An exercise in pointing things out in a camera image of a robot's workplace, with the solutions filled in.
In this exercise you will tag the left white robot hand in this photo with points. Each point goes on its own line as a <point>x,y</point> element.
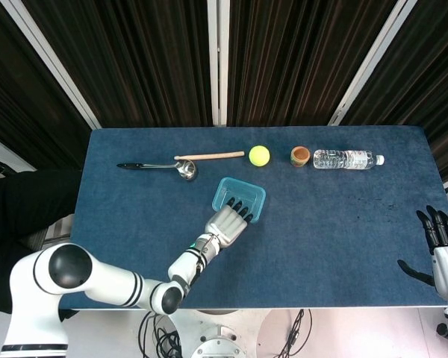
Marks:
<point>226,225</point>

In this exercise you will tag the blue plastic container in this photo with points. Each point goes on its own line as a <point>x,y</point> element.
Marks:
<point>242,190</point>

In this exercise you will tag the round grey robot base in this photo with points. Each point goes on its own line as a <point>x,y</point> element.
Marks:
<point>218,347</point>

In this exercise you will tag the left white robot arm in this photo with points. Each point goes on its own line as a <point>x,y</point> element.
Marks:
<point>108,283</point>

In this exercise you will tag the clear plastic food container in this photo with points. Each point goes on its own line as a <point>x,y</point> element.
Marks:
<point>255,197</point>

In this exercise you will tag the blue cloth-covered table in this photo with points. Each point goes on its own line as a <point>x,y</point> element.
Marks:
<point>321,242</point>

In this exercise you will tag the wooden stick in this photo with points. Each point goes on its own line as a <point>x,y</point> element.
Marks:
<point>209,156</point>

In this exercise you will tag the yellow tennis ball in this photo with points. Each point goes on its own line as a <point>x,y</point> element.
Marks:
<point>260,155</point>

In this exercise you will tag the small orange cup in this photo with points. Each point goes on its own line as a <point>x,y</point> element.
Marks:
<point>299,156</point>

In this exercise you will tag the clear plastic water bottle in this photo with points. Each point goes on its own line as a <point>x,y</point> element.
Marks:
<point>339,159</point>

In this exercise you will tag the dark brown curtain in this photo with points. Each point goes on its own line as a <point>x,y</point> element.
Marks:
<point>18,97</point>
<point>433,74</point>
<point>302,63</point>
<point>134,63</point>

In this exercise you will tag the person in black clothes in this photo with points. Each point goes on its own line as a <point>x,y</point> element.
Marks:
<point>11,209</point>

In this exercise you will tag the white partition frame post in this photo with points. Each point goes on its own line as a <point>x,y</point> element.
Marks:
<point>373,63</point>
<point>56,67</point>
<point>218,63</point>

